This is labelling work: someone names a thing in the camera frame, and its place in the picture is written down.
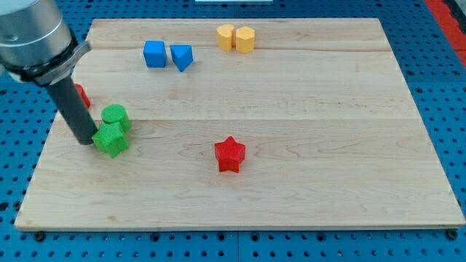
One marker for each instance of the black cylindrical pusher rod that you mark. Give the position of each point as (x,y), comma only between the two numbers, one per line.
(72,108)

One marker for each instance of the green cylinder block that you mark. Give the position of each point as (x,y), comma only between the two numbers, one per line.
(116,113)

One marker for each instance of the green star block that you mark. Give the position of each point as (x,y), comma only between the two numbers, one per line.
(110,139)

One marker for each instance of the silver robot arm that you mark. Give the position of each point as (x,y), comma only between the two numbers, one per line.
(38,46)

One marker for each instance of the light wooden board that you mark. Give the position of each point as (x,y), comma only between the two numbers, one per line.
(334,140)

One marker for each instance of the red block behind rod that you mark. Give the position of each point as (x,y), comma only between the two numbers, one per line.
(83,95)

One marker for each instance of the blue cube block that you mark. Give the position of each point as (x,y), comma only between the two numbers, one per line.
(155,54)

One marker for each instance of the blue triangle block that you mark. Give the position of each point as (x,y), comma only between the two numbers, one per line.
(182,56)

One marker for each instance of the yellow half-moon block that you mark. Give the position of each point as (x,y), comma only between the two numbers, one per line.
(225,35)

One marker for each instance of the red star block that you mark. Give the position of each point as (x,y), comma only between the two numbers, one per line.
(229,155)

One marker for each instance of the yellow hexagon block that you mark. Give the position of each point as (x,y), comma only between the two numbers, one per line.
(245,39)

